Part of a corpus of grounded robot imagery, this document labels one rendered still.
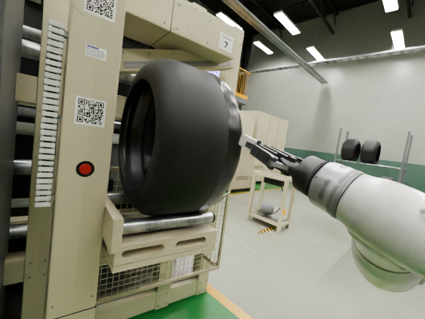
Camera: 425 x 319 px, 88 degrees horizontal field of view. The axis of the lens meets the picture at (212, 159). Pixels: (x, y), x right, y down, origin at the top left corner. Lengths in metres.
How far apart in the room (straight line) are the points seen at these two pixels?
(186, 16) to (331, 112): 11.50
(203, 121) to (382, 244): 0.46
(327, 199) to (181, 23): 0.98
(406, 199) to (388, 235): 0.05
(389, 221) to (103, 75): 0.70
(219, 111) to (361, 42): 12.59
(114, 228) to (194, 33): 0.91
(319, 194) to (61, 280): 0.72
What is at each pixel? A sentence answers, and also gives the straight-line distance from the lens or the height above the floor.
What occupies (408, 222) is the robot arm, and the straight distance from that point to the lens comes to 0.38.
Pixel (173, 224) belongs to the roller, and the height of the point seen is 0.90.
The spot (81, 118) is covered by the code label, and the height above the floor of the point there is 1.20.
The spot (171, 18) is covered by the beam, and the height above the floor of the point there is 1.69.
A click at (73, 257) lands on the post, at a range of 0.81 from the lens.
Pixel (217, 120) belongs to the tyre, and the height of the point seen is 1.25.
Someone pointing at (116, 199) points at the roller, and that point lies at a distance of 0.98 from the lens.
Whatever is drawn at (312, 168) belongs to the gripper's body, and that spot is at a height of 1.16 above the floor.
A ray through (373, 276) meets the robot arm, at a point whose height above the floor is 0.99.
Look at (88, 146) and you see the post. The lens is 0.71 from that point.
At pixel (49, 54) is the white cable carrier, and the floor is 1.34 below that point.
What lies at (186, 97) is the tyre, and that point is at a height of 1.29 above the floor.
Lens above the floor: 1.19
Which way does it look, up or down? 5 degrees down
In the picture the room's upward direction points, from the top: 8 degrees clockwise
